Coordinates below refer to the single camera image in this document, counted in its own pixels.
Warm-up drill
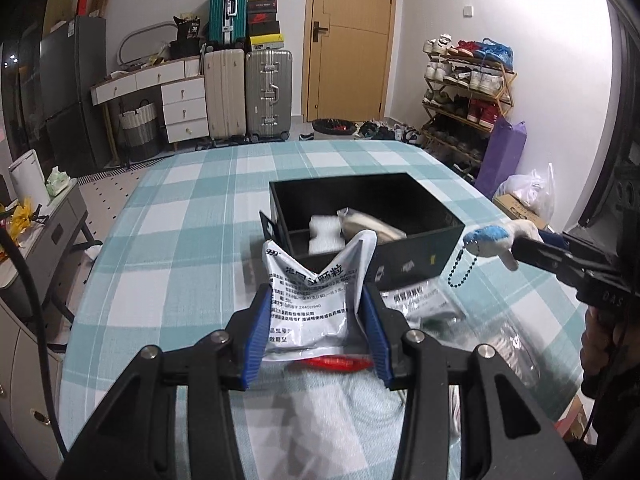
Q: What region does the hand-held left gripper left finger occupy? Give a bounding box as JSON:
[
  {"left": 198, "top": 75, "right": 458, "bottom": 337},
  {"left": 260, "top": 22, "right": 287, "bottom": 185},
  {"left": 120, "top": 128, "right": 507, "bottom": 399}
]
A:
[{"left": 55, "top": 284, "right": 274, "bottom": 480}]

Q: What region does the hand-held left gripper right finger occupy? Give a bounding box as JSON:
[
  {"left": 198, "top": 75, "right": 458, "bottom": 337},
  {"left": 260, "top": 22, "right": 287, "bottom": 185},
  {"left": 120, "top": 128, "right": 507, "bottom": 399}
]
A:
[{"left": 360, "top": 284, "right": 583, "bottom": 480}]

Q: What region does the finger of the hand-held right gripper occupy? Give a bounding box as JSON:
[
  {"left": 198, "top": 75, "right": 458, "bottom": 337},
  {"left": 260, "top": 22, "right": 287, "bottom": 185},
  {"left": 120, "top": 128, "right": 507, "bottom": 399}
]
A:
[
  {"left": 541, "top": 227, "right": 577, "bottom": 253},
  {"left": 511, "top": 236, "right": 581, "bottom": 287}
]

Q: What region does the red white packet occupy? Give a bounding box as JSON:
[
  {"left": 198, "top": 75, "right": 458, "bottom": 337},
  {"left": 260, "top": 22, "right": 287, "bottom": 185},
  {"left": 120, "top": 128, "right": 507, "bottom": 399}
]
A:
[{"left": 304, "top": 355, "right": 374, "bottom": 374}]

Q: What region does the white medicine pouch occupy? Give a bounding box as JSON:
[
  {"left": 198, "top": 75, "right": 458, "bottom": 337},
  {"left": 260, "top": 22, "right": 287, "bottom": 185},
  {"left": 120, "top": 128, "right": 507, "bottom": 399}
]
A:
[{"left": 262, "top": 230, "right": 379, "bottom": 364}]

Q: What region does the grey printed pouch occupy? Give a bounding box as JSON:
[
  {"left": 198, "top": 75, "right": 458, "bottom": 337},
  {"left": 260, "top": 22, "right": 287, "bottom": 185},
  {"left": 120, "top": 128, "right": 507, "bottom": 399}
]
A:
[{"left": 379, "top": 287, "right": 469, "bottom": 332}]

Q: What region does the blue white plush keychain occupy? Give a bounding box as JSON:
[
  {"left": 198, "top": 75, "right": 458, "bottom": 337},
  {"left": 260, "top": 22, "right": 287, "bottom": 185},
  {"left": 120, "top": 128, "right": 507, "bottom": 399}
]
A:
[{"left": 447, "top": 220, "right": 544, "bottom": 289}]

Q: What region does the black storage box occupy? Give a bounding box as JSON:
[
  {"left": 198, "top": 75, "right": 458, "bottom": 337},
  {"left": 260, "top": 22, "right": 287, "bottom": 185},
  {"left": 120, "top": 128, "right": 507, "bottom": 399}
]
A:
[{"left": 260, "top": 172, "right": 467, "bottom": 292}]

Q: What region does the clear plastic zip bag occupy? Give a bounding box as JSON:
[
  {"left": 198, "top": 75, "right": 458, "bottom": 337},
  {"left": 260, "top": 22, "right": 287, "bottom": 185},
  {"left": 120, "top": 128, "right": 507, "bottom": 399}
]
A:
[{"left": 450, "top": 320, "right": 544, "bottom": 402}]

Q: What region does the person's right forearm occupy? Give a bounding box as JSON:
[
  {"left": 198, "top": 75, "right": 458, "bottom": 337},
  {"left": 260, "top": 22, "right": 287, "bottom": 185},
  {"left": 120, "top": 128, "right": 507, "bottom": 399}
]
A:
[{"left": 565, "top": 390, "right": 640, "bottom": 480}]

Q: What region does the person's right hand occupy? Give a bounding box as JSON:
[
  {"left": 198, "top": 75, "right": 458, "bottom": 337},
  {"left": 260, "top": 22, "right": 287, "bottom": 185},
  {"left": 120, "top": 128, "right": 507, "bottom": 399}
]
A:
[{"left": 580, "top": 310, "right": 626, "bottom": 403}]

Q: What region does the cardboard box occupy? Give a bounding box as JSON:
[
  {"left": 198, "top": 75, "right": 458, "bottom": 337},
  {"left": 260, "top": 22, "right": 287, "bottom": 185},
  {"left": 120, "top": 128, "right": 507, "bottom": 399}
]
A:
[{"left": 492, "top": 192, "right": 549, "bottom": 234}]

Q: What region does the white plastic bag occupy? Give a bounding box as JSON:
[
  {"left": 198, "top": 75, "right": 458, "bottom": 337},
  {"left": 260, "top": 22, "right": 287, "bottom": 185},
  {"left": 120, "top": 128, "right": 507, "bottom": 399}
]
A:
[{"left": 501, "top": 162, "right": 556, "bottom": 222}]

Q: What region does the purple bag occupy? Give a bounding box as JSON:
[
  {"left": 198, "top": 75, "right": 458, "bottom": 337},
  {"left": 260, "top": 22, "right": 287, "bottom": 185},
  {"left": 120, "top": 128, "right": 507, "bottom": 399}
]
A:
[{"left": 473, "top": 119, "right": 529, "bottom": 202}]

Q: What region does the teal checked bedsheet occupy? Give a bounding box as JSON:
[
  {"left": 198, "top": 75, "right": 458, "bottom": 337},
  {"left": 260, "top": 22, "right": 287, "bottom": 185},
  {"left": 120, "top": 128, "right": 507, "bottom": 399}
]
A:
[{"left": 52, "top": 140, "right": 594, "bottom": 480}]

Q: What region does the beige item in plastic bag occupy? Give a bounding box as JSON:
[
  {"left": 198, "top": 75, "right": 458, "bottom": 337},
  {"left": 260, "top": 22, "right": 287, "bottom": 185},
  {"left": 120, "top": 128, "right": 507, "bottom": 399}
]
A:
[{"left": 336, "top": 207, "right": 407, "bottom": 247}]

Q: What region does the white foam block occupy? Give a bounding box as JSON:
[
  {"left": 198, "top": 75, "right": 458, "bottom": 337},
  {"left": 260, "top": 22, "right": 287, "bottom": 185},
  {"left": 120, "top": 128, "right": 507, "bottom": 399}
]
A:
[{"left": 307, "top": 215, "right": 347, "bottom": 257}]

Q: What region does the wooden shoe rack with shoes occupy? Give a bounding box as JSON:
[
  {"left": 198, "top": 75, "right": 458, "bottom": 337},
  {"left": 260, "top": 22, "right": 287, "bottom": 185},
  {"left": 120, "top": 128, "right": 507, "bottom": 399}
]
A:
[{"left": 421, "top": 34, "right": 515, "bottom": 168}]

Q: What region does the cluster of loose shoes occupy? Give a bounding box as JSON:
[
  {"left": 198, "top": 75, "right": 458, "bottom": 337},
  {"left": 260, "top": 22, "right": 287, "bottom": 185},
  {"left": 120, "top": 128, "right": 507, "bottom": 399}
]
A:
[{"left": 298, "top": 120, "right": 427, "bottom": 144}]

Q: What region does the grey low cabinet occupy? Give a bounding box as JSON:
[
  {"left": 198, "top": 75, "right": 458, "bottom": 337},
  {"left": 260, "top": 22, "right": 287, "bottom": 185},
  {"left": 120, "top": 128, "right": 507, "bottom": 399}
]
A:
[{"left": 0, "top": 179, "right": 102, "bottom": 322}]

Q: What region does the striped laundry basket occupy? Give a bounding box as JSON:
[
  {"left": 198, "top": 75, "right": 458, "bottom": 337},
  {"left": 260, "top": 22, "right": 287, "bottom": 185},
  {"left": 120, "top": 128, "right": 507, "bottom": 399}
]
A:
[{"left": 118, "top": 99, "right": 161, "bottom": 161}]

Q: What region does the white bedside cabinet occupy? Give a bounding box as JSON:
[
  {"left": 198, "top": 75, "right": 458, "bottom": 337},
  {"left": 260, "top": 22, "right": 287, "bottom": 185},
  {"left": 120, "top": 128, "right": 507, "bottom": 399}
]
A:
[{"left": 0, "top": 280, "right": 67, "bottom": 480}]

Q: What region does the silver suitcase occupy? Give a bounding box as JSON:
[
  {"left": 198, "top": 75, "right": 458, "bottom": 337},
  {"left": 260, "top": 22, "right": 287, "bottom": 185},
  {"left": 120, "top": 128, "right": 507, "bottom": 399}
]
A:
[{"left": 244, "top": 49, "right": 294, "bottom": 142}]

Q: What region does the white desk with drawers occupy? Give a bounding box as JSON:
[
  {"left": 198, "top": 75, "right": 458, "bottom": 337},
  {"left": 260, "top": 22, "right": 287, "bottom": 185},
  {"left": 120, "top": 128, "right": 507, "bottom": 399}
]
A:
[{"left": 89, "top": 55, "right": 210, "bottom": 144}]

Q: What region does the beige suitcase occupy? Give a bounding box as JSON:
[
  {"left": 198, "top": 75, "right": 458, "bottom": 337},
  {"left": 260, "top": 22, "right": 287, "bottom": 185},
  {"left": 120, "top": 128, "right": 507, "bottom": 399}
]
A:
[{"left": 202, "top": 47, "right": 247, "bottom": 141}]

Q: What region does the green tissue pack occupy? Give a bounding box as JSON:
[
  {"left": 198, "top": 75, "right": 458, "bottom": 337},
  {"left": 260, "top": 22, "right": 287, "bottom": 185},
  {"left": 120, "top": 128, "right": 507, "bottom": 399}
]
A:
[{"left": 44, "top": 166, "right": 76, "bottom": 196}]

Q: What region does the yellow plastic bag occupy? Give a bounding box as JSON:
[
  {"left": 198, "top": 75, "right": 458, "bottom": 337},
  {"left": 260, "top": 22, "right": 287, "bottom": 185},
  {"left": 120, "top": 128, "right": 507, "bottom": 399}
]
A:
[{"left": 0, "top": 198, "right": 42, "bottom": 242}]

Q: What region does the wooden door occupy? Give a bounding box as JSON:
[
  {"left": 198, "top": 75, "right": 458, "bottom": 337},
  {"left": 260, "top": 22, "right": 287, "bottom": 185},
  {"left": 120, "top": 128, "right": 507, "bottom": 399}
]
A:
[{"left": 300, "top": 0, "right": 399, "bottom": 124}]

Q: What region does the black case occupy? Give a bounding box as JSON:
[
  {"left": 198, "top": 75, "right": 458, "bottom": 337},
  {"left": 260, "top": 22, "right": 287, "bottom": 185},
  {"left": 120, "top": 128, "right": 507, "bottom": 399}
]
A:
[{"left": 168, "top": 38, "right": 201, "bottom": 60}]

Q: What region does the grey refrigerator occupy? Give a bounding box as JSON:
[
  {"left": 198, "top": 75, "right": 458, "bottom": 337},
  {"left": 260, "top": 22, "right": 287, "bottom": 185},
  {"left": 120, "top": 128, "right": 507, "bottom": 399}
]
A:
[{"left": 38, "top": 15, "right": 114, "bottom": 172}]

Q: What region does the black printed paper bag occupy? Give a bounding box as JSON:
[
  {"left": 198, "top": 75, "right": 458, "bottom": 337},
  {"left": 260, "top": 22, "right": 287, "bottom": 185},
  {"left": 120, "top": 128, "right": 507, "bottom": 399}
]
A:
[{"left": 172, "top": 14, "right": 203, "bottom": 44}]

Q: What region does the teal suitcase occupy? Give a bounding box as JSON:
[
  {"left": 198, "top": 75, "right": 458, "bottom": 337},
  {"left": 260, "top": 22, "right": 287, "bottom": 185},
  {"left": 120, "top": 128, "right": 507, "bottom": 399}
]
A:
[{"left": 208, "top": 0, "right": 250, "bottom": 51}]

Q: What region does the dark glass wardrobe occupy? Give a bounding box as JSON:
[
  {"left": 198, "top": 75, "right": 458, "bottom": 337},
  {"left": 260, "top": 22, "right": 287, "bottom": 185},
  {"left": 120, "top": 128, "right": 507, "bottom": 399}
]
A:
[{"left": 0, "top": 0, "right": 79, "bottom": 161}]

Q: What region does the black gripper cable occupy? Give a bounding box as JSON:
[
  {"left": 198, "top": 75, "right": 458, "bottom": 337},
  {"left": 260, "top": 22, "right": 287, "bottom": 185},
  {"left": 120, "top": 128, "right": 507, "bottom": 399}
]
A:
[{"left": 0, "top": 229, "right": 69, "bottom": 462}]

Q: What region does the grey arched metal frame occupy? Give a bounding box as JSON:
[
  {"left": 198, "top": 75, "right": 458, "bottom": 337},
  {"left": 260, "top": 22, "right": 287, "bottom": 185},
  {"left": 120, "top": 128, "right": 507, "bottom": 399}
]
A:
[{"left": 117, "top": 20, "right": 176, "bottom": 69}]

